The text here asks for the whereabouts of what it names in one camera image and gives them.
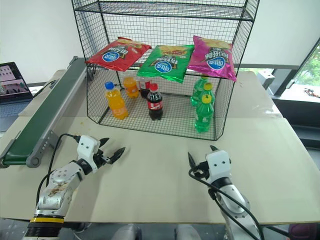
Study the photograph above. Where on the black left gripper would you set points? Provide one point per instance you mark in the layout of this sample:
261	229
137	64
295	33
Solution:
101	158

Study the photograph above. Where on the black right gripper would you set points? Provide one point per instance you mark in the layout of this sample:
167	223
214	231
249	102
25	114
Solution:
202	170

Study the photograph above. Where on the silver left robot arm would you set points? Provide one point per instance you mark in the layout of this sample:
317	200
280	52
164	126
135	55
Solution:
56	190

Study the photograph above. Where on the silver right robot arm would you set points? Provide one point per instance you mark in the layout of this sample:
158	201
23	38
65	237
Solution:
233	200

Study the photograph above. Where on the green conveyor belt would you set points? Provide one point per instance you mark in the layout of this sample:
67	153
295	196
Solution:
47	105

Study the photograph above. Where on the green soda bottle yellow cap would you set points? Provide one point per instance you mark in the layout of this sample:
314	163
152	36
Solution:
203	115
197	90
210	93

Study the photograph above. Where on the orange soda bottle blue cap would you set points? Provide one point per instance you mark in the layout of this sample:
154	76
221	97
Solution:
117	103

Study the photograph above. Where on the cola bottle red cap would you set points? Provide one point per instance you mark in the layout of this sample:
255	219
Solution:
155	105

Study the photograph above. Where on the red chips bag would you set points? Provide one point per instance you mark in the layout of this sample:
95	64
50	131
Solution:
117	56

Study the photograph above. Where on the pink chips bag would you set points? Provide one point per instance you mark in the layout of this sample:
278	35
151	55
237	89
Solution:
215	60

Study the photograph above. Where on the green chips bag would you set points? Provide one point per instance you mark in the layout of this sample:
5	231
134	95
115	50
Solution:
165	65

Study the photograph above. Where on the grey box device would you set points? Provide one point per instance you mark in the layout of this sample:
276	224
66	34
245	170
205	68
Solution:
266	80

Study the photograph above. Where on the open laptop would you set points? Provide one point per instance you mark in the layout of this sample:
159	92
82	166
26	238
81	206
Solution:
11	80

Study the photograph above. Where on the dark purple rounded shape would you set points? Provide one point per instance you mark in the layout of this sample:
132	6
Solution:
305	231

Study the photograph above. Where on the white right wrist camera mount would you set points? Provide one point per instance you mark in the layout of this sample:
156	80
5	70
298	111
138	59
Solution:
218	163

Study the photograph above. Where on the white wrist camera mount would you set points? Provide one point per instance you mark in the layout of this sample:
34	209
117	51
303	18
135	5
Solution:
86	150
218	163

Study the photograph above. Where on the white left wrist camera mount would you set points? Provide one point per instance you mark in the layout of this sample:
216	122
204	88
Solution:
86	150

